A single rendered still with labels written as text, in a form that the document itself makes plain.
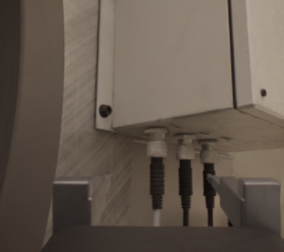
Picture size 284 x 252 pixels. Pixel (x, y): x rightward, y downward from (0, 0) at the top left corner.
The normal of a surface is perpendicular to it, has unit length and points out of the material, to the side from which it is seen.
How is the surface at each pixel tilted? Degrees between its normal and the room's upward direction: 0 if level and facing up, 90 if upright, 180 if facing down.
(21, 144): 90
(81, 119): 90
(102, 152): 90
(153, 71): 137
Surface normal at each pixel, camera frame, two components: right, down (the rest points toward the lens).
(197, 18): -0.66, -0.18
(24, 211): 0.75, -0.15
